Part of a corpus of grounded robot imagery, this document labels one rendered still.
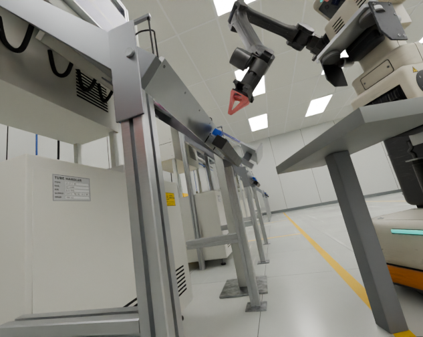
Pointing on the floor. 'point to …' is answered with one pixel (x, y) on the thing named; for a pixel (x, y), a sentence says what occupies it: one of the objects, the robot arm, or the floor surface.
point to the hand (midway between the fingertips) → (230, 112)
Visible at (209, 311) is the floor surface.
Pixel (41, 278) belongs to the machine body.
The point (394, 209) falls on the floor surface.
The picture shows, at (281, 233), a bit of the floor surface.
